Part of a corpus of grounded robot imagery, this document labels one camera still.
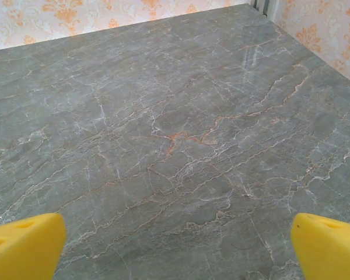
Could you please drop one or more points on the aluminium frame post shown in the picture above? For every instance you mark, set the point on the aluminium frame post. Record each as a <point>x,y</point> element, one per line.
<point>265,6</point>

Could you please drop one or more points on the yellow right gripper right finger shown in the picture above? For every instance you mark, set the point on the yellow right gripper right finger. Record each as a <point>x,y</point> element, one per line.
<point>329,253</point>

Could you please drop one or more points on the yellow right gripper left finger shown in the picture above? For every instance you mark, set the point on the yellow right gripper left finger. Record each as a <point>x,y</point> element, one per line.
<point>23,251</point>

